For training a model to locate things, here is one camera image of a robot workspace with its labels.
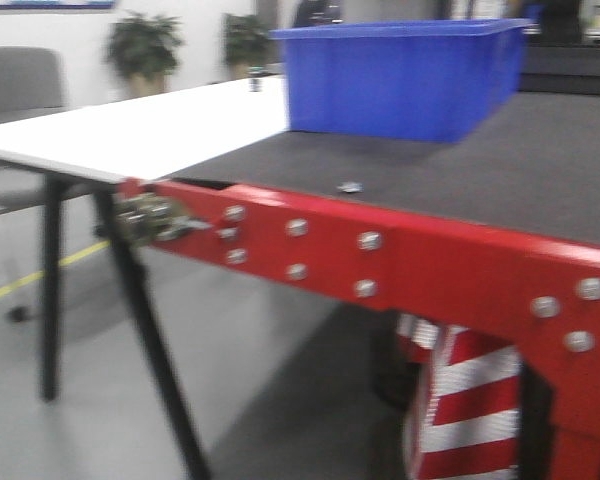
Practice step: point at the small metal piece on belt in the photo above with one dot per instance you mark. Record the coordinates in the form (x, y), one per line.
(350, 187)

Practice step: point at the potted plant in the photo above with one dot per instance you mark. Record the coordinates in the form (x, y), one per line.
(246, 44)
(142, 50)

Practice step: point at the potted plant left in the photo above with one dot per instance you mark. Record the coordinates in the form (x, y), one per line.
(142, 50)

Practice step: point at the black conveyor belt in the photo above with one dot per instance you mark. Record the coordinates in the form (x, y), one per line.
(533, 166)

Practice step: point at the blue plastic bin on conveyor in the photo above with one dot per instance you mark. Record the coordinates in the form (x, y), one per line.
(424, 80)

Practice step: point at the red white striped barrier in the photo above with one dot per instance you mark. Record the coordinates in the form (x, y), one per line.
(465, 420)

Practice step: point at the white table with black legs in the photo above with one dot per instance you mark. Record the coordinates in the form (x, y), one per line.
(102, 145)

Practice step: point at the red conveyor frame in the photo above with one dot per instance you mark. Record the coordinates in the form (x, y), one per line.
(539, 293)

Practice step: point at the potted plant right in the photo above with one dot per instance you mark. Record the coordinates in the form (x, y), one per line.
(246, 44)

